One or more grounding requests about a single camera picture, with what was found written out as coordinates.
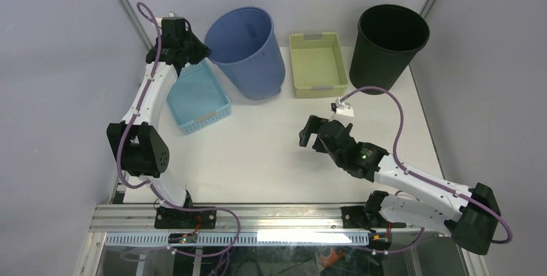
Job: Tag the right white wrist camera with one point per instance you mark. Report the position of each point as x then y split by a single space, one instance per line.
341 109

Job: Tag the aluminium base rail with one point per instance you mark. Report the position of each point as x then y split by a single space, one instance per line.
140 218

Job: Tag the left corner aluminium post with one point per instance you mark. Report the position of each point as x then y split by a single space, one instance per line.
131 15

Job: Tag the large blue plastic bucket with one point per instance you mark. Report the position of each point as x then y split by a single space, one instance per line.
246 50

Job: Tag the light green plastic basket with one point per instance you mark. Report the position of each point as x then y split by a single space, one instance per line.
317 65

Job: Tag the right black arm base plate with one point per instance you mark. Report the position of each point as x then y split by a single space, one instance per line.
355 217

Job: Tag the black plastic bucket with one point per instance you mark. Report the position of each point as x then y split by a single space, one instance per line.
388 38

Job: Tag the orange object under table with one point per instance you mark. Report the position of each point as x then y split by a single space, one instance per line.
328 256

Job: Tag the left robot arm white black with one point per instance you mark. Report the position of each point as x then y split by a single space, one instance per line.
141 155

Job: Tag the light blue plastic basket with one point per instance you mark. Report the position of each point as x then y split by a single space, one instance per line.
197 99

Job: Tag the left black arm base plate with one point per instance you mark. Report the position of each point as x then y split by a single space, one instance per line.
170 219

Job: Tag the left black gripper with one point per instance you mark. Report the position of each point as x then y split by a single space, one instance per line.
203 51

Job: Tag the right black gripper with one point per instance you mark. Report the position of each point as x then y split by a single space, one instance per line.
310 128

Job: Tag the white slotted cable duct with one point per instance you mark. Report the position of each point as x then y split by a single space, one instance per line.
269 237

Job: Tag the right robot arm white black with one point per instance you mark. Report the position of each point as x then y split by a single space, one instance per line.
469 215

